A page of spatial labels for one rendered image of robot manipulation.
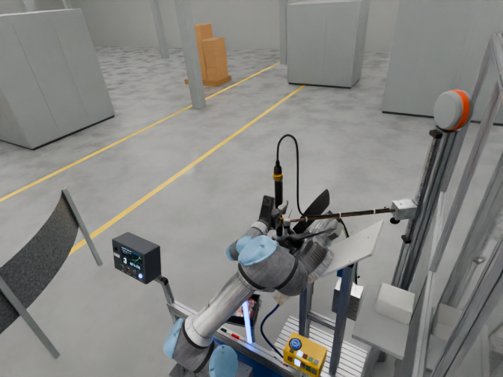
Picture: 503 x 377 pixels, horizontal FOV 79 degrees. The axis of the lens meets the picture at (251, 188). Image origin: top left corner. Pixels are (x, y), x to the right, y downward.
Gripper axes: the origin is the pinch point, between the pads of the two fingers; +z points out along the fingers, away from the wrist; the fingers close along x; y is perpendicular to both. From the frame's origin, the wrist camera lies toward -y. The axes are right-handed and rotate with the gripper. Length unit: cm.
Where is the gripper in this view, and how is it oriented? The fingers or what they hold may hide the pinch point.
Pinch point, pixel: (281, 199)
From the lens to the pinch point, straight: 146.2
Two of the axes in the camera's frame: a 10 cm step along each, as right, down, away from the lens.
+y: 0.7, 8.3, 5.5
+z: 5.1, -5.0, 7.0
